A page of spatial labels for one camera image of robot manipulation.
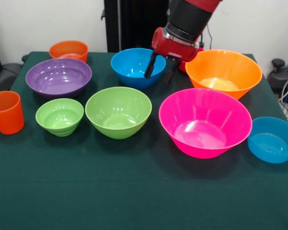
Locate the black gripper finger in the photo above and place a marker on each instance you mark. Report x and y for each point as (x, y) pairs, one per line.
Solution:
(170, 75)
(150, 69)

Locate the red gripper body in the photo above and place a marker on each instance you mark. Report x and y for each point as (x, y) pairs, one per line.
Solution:
(172, 49)

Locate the medium green bowl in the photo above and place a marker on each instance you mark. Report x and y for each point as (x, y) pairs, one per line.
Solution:
(117, 110)

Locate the large pink bowl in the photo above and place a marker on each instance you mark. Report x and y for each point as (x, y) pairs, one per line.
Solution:
(201, 119)

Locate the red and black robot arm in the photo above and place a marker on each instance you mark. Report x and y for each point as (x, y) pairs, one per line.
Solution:
(189, 16)

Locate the small pink-red bowl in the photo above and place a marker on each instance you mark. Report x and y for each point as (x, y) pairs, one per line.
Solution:
(182, 67)

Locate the medium blue bowl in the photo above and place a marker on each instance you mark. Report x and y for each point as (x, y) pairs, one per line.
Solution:
(129, 64)

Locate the large orange bowl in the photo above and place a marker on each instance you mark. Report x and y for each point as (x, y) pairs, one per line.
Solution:
(223, 69)

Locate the small orange bowl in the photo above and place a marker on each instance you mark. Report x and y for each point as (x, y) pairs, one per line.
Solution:
(69, 48)

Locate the purple bowl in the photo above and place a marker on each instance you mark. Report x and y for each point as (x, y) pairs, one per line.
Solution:
(58, 79)

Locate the small green bowl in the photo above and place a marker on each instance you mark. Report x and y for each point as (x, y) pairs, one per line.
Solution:
(60, 115)

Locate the black chair base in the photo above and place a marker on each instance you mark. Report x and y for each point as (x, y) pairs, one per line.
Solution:
(9, 72)
(278, 79)

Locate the dark green tablecloth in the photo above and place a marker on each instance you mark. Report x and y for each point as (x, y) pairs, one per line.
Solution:
(110, 179)

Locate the small blue bowl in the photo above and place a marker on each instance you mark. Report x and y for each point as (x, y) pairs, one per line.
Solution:
(271, 143)

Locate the orange cup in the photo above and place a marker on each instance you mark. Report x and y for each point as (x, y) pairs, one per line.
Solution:
(8, 117)

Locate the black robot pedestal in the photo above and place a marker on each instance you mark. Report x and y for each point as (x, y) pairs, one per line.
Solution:
(139, 24)

